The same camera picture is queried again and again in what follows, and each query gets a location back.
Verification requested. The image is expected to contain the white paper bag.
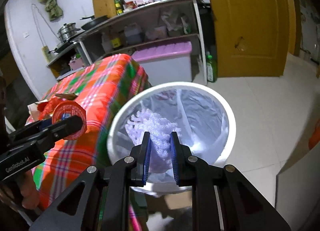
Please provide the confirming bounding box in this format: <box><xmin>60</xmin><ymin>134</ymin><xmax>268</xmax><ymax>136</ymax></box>
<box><xmin>28</xmin><ymin>99</ymin><xmax>48</xmax><ymax>121</ymax></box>

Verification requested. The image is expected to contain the red round lid cup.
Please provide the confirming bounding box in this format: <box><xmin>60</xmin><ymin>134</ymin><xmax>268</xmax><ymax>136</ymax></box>
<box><xmin>52</xmin><ymin>100</ymin><xmax>87</xmax><ymax>140</ymax></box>

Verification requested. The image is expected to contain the white foam net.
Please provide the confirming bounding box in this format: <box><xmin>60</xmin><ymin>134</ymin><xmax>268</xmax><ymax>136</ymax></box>
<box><xmin>125</xmin><ymin>108</ymin><xmax>181</xmax><ymax>174</ymax></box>

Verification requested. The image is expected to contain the white trash bin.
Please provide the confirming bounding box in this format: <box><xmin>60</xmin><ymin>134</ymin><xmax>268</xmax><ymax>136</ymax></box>
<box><xmin>107</xmin><ymin>82</ymin><xmax>236</xmax><ymax>197</ymax></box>

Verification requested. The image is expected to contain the left hand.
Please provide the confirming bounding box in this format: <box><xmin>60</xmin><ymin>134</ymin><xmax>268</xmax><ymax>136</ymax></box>
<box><xmin>1</xmin><ymin>170</ymin><xmax>40</xmax><ymax>211</ymax></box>

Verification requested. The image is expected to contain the red mesh bag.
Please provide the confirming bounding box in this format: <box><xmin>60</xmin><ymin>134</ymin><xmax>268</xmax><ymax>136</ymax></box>
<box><xmin>37</xmin><ymin>96</ymin><xmax>63</xmax><ymax>120</ymax></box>

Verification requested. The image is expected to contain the brown wrapper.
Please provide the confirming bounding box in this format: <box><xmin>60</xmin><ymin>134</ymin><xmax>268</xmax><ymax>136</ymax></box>
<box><xmin>55</xmin><ymin>93</ymin><xmax>78</xmax><ymax>101</ymax></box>

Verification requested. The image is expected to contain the plaid tablecloth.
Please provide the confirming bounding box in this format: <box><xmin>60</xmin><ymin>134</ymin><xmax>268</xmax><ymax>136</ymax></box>
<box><xmin>32</xmin><ymin>53</ymin><xmax>149</xmax><ymax>210</ymax></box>

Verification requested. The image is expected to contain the pink basket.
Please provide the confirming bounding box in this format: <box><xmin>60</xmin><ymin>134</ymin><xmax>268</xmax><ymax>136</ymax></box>
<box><xmin>69</xmin><ymin>57</ymin><xmax>84</xmax><ymax>70</ymax></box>

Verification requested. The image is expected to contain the wooden side cabinet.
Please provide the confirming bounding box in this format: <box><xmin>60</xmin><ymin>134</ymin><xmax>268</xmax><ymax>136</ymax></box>
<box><xmin>47</xmin><ymin>43</ymin><xmax>89</xmax><ymax>81</ymax></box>

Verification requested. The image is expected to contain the induction cooker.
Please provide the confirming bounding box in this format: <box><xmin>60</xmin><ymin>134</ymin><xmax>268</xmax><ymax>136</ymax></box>
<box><xmin>54</xmin><ymin>40</ymin><xmax>77</xmax><ymax>53</ymax></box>

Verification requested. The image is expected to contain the steel steamer pot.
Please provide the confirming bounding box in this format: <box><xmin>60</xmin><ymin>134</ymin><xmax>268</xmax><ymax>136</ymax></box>
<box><xmin>57</xmin><ymin>23</ymin><xmax>80</xmax><ymax>43</ymax></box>

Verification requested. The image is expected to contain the purple lid storage box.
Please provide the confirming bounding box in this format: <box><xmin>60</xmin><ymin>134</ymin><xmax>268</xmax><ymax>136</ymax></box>
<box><xmin>132</xmin><ymin>41</ymin><xmax>192</xmax><ymax>86</ymax></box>

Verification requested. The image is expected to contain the green floor bottle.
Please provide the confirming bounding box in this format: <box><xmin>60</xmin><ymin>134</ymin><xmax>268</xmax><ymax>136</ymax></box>
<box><xmin>206</xmin><ymin>51</ymin><xmax>217</xmax><ymax>82</ymax></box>

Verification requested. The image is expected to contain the black frying pan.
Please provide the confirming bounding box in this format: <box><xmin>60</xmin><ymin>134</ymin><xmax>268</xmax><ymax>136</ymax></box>
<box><xmin>81</xmin><ymin>15</ymin><xmax>108</xmax><ymax>31</ymax></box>

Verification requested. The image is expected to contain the green oil bottle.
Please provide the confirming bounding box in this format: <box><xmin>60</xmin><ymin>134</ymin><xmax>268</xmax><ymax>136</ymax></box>
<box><xmin>114</xmin><ymin>0</ymin><xmax>123</xmax><ymax>15</ymax></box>

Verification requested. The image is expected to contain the wooden cutting board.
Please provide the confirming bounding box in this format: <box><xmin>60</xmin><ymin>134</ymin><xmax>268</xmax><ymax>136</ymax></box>
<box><xmin>92</xmin><ymin>0</ymin><xmax>117</xmax><ymax>18</ymax></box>

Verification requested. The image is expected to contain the metal shelf unit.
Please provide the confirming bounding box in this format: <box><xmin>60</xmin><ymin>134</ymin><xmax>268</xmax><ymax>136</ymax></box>
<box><xmin>75</xmin><ymin>0</ymin><xmax>207</xmax><ymax>85</ymax></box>

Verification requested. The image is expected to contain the dark sauce bottle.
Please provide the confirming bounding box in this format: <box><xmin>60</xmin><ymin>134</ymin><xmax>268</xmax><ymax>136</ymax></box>
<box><xmin>119</xmin><ymin>0</ymin><xmax>126</xmax><ymax>11</ymax></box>

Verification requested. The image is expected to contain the wooden door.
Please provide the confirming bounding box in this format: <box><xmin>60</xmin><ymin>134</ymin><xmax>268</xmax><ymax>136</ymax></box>
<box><xmin>210</xmin><ymin>0</ymin><xmax>290</xmax><ymax>78</ymax></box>

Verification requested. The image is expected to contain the wall power strip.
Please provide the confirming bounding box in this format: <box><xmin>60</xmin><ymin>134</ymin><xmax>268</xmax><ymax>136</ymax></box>
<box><xmin>41</xmin><ymin>45</ymin><xmax>54</xmax><ymax>62</ymax></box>

